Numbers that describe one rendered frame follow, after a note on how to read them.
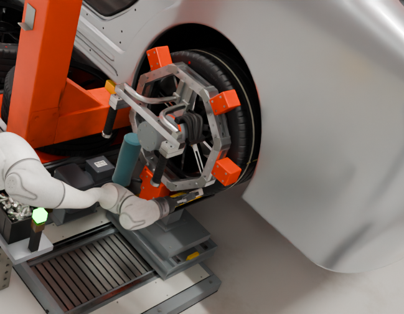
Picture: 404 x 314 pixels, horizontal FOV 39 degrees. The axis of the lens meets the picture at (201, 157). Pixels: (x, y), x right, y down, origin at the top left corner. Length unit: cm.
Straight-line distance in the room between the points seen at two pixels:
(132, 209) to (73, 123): 65
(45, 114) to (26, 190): 79
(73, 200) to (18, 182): 23
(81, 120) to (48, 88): 31
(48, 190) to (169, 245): 108
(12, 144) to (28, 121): 60
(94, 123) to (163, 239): 67
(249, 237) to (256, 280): 33
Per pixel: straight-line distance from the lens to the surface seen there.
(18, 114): 264
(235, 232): 342
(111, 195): 233
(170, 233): 291
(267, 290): 320
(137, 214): 226
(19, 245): 236
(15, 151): 197
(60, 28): 239
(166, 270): 282
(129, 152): 254
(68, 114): 270
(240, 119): 231
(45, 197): 190
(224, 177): 232
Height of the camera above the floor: 218
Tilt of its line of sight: 34 degrees down
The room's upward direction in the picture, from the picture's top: 22 degrees clockwise
